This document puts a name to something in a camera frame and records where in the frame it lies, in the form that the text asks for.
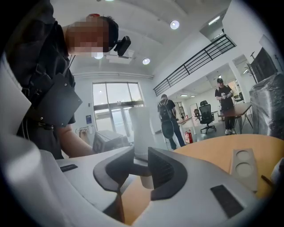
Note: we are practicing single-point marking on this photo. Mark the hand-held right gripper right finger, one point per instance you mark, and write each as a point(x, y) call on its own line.
point(199, 188)

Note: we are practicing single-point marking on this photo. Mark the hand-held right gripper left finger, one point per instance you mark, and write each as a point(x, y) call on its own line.
point(88, 173)

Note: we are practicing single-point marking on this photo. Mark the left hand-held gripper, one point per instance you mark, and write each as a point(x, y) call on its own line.
point(106, 139)

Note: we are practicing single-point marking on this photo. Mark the person's left forearm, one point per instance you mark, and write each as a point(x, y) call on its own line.
point(73, 142)

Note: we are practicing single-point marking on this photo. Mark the glass entrance doors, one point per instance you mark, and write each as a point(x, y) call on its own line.
point(115, 93)

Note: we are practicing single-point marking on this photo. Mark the grey box with round recesses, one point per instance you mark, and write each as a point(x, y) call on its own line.
point(244, 170)

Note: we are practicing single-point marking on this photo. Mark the grey chest-mounted box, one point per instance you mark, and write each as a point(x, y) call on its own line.
point(60, 102)

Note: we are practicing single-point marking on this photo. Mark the black pen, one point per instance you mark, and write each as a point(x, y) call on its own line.
point(266, 180)

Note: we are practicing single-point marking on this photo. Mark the white-legged desk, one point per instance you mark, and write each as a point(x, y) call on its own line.
point(186, 119)

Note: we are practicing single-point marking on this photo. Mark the brown office chair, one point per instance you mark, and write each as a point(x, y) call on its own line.
point(196, 113)

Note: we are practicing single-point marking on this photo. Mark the black office chair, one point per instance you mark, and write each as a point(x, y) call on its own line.
point(206, 113)

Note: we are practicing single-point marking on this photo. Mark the white ceiling air conditioner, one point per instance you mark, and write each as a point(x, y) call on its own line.
point(124, 59)

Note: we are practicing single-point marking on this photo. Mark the round ceiling light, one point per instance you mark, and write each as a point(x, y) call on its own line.
point(98, 56)
point(146, 61)
point(174, 24)

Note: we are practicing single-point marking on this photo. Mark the wooden table with hairpin legs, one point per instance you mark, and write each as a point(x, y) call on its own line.
point(239, 109)

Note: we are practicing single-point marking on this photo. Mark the person's head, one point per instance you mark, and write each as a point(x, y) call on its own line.
point(88, 37)

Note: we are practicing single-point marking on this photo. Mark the plastic-wrapped black bundle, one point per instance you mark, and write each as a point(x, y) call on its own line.
point(266, 106)

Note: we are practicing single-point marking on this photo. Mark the black mezzanine railing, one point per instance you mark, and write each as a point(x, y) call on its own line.
point(188, 67)

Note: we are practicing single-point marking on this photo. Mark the person's black-shirted torso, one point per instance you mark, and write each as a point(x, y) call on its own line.
point(33, 44)

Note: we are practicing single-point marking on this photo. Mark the dark coat rack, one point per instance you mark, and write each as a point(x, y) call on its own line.
point(250, 71)

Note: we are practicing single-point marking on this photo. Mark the black monitor on stand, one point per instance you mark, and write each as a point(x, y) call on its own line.
point(265, 64)

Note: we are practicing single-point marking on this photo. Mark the blue wall sign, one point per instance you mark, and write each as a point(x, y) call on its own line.
point(88, 119)

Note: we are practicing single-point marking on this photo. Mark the black head camera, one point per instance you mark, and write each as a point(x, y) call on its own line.
point(123, 45)

